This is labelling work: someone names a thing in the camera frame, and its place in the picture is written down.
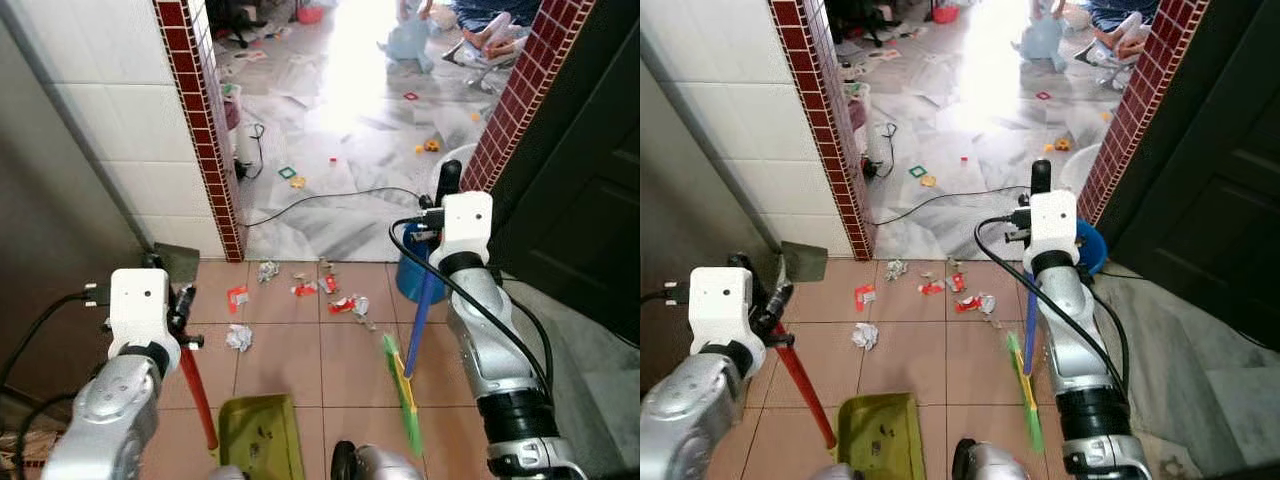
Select blue plastic bucket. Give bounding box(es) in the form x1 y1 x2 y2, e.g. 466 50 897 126
395 235 448 306
1075 218 1109 276

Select green dustpan red handle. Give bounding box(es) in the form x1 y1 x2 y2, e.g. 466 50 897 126
178 340 306 480
772 322 926 480

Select grey robot right leg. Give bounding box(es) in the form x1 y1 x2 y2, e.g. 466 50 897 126
950 437 1041 480
330 440 426 480

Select light blue plastic bag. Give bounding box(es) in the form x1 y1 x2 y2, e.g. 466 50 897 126
1015 18 1066 73
385 18 436 73

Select grey flat plate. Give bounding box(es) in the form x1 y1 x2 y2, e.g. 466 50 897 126
780 240 829 284
153 243 201 286

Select seated person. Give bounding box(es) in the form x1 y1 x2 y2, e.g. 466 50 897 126
1075 0 1171 66
445 0 541 69

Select black office chair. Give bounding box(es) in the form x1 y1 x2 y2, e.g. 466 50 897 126
205 0 271 46
830 0 901 46

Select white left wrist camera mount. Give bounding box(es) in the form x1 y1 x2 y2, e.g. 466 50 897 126
690 267 766 351
108 268 184 359

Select black floor cable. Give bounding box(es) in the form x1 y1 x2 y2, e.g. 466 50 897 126
245 186 426 229
873 185 1036 227

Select dark wooden door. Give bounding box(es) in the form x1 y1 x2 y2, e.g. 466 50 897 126
1095 0 1280 351
487 0 641 346

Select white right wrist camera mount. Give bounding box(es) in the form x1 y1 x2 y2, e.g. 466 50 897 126
440 192 494 269
1028 190 1081 263

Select blue handled green broom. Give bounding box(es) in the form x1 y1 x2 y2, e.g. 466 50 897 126
1005 158 1054 454
382 158 464 457

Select black charger cable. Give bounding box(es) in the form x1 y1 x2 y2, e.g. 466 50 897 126
865 120 898 181
235 120 267 181

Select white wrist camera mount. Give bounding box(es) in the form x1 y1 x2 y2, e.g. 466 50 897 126
690 267 766 351
440 192 494 269
108 268 184 359
1028 190 1081 263

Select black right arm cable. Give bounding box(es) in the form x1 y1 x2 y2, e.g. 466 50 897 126
975 215 1131 396
388 215 556 401

